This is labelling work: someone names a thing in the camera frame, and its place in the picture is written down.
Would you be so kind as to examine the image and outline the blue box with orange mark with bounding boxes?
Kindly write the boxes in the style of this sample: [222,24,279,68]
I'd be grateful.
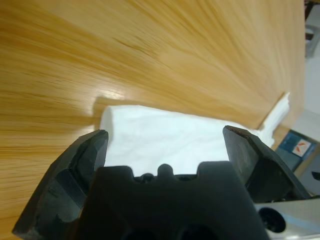
[274,131,318,165]

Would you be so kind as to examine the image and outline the white t-shirt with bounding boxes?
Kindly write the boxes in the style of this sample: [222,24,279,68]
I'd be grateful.
[99,91,292,177]

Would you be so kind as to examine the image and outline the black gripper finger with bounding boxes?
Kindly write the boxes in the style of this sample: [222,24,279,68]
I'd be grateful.
[11,128,110,235]
[221,124,313,204]

